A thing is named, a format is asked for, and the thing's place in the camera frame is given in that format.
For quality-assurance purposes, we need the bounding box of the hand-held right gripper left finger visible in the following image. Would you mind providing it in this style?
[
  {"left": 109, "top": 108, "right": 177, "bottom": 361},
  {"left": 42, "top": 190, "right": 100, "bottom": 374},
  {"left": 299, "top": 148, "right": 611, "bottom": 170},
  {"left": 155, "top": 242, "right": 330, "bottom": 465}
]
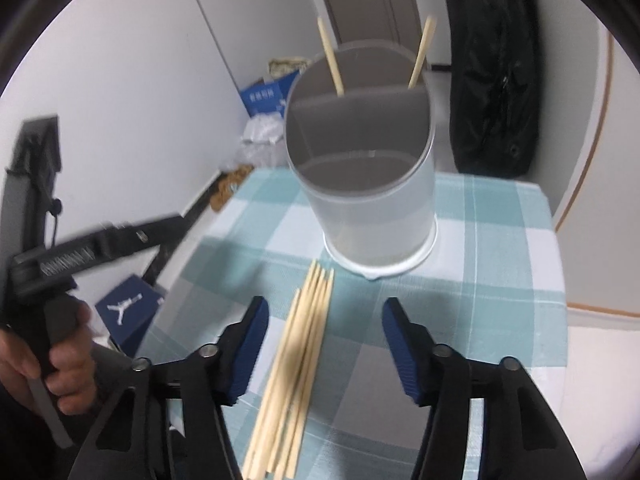
[{"left": 67, "top": 296, "right": 271, "bottom": 480}]

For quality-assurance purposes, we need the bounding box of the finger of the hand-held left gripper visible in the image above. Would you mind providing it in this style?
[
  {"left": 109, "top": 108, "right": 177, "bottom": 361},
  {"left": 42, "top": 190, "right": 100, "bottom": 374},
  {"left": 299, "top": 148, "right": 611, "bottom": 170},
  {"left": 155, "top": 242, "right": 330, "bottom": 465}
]
[{"left": 97, "top": 214, "right": 185, "bottom": 257}]

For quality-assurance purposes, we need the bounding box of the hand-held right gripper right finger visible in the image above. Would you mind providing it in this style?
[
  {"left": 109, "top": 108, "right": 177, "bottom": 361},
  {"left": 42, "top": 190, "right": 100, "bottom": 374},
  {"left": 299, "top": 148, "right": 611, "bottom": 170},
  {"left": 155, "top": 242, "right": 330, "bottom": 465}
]
[{"left": 381, "top": 297, "right": 588, "bottom": 480}]

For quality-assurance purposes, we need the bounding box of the pile of chopsticks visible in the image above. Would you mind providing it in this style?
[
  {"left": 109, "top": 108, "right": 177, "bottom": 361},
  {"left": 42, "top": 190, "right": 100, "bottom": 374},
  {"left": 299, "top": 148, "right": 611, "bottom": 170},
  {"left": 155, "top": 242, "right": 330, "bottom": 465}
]
[{"left": 241, "top": 259, "right": 335, "bottom": 478}]

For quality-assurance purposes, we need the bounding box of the white translucent utensil holder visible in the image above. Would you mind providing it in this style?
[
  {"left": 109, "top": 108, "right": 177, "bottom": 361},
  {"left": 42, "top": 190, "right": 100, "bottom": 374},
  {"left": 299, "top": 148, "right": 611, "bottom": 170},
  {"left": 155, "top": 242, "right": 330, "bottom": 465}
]
[{"left": 282, "top": 40, "right": 440, "bottom": 281}]

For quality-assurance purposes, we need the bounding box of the light wooden chopstick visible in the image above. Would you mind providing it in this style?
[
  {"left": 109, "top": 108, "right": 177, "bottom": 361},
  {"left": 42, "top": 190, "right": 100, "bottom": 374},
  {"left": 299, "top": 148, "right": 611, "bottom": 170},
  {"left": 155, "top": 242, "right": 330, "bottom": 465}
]
[
  {"left": 318, "top": 16, "right": 346, "bottom": 97},
  {"left": 407, "top": 15, "right": 438, "bottom": 90}
]

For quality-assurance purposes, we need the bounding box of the person's left hand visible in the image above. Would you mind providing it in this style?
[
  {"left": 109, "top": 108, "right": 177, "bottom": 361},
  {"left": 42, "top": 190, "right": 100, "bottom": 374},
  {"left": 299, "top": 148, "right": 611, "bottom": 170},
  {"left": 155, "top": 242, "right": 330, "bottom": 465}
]
[{"left": 0, "top": 304, "right": 99, "bottom": 415}]

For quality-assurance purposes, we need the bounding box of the dark blue shoe box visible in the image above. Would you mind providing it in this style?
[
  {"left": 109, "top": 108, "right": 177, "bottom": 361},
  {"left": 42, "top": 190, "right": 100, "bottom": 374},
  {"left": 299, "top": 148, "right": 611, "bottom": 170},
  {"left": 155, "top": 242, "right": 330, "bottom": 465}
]
[{"left": 94, "top": 274, "right": 168, "bottom": 356}]

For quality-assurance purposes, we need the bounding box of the brown suede shoe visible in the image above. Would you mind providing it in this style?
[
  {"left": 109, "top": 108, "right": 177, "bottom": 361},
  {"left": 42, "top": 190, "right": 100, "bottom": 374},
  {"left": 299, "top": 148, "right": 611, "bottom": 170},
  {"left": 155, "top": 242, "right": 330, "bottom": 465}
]
[
  {"left": 209, "top": 182, "right": 236, "bottom": 213},
  {"left": 225, "top": 164, "right": 256, "bottom": 186}
]

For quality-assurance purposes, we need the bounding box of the teal white checkered tablecloth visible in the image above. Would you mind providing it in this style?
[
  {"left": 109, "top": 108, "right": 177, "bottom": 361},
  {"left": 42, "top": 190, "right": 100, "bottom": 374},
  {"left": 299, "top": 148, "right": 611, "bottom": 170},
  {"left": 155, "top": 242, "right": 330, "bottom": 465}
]
[{"left": 135, "top": 165, "right": 568, "bottom": 480}]

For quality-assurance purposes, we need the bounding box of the grey translucent plastic bag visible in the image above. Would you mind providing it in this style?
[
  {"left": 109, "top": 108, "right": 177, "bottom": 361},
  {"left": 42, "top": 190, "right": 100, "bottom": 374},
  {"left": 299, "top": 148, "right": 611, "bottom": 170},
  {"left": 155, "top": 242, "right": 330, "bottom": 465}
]
[{"left": 222, "top": 142, "right": 288, "bottom": 173}]

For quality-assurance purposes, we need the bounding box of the white plastic bag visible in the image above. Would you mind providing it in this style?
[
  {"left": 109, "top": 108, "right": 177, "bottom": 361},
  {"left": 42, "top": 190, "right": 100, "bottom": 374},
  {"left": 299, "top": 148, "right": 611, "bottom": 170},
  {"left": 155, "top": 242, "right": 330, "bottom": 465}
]
[{"left": 242, "top": 112, "right": 286, "bottom": 146}]

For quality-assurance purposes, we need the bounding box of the blue cardboard box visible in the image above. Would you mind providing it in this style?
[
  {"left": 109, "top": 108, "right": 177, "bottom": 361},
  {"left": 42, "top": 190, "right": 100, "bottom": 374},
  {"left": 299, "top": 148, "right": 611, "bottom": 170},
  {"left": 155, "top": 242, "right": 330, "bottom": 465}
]
[{"left": 237, "top": 70, "right": 301, "bottom": 121}]

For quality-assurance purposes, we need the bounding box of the large black bag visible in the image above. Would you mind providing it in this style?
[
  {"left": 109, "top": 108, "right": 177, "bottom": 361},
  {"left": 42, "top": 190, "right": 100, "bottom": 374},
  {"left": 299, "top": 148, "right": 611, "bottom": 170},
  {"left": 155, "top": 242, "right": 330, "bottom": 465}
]
[{"left": 447, "top": 0, "right": 543, "bottom": 178}]

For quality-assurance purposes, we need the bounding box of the brown door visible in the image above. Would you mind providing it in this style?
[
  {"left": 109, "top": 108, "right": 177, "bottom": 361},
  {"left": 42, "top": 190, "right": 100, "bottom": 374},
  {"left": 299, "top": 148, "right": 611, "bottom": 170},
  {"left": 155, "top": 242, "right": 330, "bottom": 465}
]
[{"left": 310, "top": 0, "right": 426, "bottom": 48}]

